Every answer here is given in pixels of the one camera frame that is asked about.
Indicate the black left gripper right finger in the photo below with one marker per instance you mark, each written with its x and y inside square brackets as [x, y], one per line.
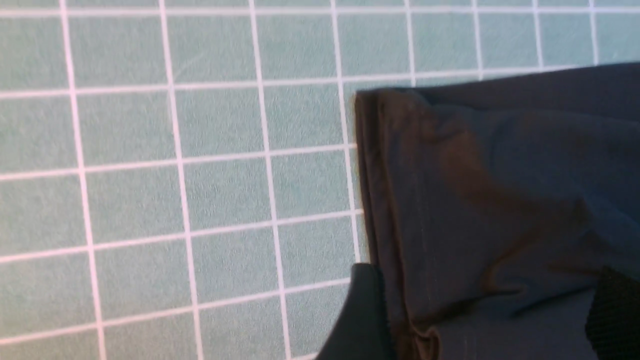
[613, 323]

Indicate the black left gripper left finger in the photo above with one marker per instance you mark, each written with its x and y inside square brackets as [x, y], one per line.
[362, 330]

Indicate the dark gray long-sleeve shirt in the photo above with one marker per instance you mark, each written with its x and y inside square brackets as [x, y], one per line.
[492, 207]

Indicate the teal grid tablecloth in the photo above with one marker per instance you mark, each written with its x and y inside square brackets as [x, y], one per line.
[178, 177]

